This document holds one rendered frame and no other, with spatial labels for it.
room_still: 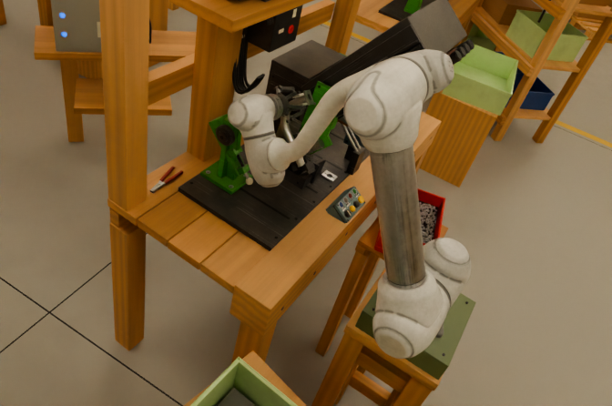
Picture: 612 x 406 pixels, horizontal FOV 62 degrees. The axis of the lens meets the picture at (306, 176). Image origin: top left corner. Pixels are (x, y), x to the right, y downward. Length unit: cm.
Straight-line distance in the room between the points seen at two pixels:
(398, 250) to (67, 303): 181
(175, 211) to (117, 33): 66
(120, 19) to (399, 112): 76
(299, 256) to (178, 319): 103
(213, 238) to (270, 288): 27
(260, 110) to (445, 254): 68
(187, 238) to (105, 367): 93
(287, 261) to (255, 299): 19
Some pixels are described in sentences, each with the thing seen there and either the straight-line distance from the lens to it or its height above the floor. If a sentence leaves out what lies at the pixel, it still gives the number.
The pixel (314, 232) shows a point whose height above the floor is 90.
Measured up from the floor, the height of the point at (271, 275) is 90.
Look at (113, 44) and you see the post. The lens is 150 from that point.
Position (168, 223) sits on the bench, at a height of 88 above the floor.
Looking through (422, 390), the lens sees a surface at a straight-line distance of 174.
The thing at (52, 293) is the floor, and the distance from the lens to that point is 275.
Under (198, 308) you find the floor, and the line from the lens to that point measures 266.
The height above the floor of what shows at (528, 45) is 78.
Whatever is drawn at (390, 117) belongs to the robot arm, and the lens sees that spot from 106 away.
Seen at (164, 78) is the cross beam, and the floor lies 126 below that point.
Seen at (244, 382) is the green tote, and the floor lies 89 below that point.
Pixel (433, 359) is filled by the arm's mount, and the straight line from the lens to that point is 163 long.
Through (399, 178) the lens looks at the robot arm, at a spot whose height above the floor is 149.
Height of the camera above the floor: 218
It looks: 39 degrees down
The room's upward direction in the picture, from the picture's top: 15 degrees clockwise
